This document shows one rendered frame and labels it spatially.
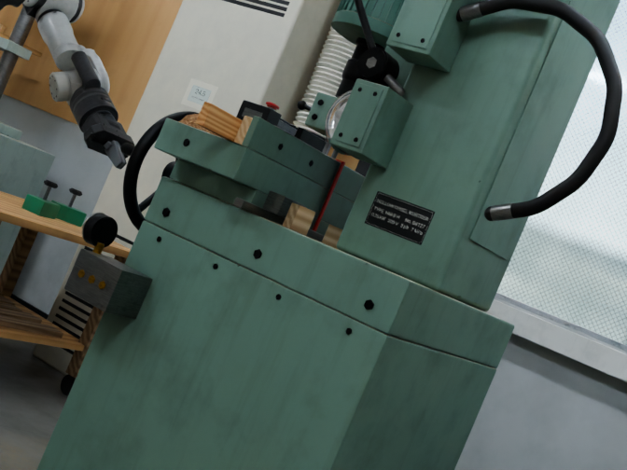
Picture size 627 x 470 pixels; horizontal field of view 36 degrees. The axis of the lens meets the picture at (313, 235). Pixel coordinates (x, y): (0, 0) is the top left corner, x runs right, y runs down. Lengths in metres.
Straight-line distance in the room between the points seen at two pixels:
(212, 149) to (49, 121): 2.71
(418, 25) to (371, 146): 0.21
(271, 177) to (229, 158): 0.10
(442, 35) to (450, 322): 0.47
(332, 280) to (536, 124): 0.44
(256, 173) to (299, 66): 1.79
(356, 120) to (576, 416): 1.62
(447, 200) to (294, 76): 1.90
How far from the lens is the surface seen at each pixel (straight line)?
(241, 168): 1.63
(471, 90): 1.63
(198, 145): 1.70
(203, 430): 1.63
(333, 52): 3.36
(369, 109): 1.59
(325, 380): 1.50
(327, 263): 1.53
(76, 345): 3.24
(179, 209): 1.75
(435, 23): 1.61
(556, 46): 1.65
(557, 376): 3.01
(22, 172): 3.96
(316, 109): 1.87
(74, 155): 4.19
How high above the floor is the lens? 0.80
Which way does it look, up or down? level
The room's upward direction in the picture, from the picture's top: 23 degrees clockwise
